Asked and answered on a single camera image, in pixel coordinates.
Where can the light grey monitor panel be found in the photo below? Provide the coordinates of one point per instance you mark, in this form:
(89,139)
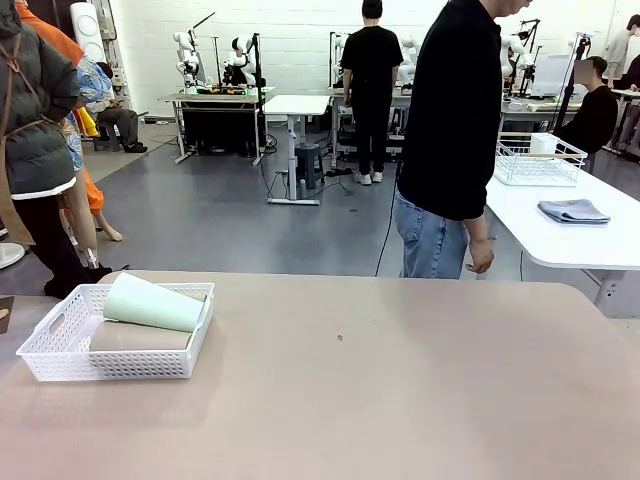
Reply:
(550,75)

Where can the white height-adjustable desk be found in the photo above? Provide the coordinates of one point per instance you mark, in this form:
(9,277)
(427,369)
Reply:
(295,104)

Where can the brown cardboard-coloured cup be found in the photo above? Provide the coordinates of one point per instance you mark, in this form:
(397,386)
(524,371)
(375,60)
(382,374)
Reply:
(140,337)
(200,296)

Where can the pale green cup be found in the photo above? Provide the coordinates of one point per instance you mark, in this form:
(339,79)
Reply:
(150,305)

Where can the white perforated plastic basket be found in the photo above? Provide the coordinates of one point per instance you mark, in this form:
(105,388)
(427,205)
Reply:
(125,367)

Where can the white tower air conditioner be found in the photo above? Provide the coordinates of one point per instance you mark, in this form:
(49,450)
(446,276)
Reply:
(87,25)

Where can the black camera frame stand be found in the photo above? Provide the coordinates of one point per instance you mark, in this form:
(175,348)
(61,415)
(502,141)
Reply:
(258,75)

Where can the black tripod stand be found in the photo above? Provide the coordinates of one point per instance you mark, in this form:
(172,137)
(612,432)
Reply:
(580,60)

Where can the person in green puffer jacket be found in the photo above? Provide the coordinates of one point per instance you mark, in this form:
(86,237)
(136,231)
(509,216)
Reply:
(35,110)

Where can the grey workbench desk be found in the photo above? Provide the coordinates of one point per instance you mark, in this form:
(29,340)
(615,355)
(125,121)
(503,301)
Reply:
(340,95)

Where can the grey plastic stool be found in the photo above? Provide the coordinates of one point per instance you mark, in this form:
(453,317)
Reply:
(307,160)

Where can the seated person in black top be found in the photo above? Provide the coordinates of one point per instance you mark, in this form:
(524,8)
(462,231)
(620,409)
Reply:
(592,120)

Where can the person in black sweater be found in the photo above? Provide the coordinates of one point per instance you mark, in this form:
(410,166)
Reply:
(450,125)

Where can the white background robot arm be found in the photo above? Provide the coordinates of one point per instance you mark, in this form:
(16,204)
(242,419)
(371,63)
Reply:
(409,55)
(186,65)
(515,50)
(241,47)
(337,55)

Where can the person's right forearm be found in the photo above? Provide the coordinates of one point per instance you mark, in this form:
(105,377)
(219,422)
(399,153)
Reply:
(480,230)

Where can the person's right hand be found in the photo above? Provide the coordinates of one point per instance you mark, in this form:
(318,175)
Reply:
(481,257)

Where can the blue-grey cloth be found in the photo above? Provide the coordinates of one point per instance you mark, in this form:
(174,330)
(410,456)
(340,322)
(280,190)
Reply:
(572,211)

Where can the standing person in black t-shirt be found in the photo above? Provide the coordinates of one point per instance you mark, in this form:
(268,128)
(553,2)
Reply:
(372,75)

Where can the dark brown board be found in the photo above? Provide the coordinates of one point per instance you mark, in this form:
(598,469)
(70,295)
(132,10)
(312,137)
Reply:
(10,302)

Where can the person in grey top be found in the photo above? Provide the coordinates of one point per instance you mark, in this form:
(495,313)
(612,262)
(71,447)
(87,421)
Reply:
(620,50)

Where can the black power strip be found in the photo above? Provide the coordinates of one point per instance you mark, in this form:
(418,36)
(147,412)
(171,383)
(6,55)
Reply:
(339,171)

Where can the grey frame robot desk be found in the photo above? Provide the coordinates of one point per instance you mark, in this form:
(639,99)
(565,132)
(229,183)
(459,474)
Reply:
(215,97)

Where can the mannequin in orange clothes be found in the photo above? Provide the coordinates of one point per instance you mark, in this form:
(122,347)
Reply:
(60,42)

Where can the white round stand base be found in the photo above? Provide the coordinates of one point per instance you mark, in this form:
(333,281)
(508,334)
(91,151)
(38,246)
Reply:
(10,255)

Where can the seated person with dark trousers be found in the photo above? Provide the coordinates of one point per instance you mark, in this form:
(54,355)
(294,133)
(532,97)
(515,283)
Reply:
(120,120)

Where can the white cylinder container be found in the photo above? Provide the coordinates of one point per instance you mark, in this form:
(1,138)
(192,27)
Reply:
(544,144)

